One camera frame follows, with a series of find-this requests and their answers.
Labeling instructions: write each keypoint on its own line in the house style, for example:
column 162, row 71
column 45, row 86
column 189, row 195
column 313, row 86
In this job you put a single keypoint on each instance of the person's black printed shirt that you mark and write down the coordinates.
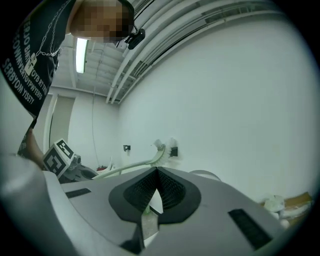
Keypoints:
column 30, row 75

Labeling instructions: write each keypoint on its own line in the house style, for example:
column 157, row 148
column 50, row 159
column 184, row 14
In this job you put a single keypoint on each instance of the pale door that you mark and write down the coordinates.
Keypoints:
column 62, row 120

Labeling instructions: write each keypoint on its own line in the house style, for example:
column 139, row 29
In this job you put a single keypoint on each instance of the white ceiling pipes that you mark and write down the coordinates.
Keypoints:
column 155, row 50

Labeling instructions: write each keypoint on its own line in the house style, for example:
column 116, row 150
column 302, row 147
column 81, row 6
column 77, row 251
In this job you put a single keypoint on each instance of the large brown cardboard box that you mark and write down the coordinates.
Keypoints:
column 297, row 202

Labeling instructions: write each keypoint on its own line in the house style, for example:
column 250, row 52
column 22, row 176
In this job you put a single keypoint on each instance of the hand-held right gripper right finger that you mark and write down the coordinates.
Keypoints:
column 212, row 207

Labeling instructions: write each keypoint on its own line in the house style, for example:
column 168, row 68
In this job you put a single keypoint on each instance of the person's left forearm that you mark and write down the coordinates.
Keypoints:
column 33, row 150

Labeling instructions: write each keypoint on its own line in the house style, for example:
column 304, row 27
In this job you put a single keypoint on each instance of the long ceiling light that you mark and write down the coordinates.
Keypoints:
column 81, row 55

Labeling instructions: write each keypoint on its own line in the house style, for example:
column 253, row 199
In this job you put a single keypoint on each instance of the green toilet brush white bristles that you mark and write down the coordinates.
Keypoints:
column 160, row 156

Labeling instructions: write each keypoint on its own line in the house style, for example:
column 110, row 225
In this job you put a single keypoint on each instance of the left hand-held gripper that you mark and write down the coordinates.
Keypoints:
column 58, row 160

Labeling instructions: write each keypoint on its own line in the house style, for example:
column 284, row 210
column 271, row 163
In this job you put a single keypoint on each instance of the black head-worn camera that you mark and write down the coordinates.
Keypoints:
column 136, row 37

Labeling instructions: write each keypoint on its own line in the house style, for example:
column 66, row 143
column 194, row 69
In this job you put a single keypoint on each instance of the red device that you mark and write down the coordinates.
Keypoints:
column 101, row 168

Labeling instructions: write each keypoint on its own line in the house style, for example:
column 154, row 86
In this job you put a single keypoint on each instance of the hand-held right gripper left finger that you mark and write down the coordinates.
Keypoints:
column 100, row 200

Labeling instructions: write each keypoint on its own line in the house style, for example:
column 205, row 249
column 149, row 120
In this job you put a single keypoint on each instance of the black wall bracket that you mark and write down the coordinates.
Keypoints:
column 127, row 148

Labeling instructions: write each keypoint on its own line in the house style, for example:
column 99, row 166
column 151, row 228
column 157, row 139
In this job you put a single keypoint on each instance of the person's head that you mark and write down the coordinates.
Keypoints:
column 100, row 22

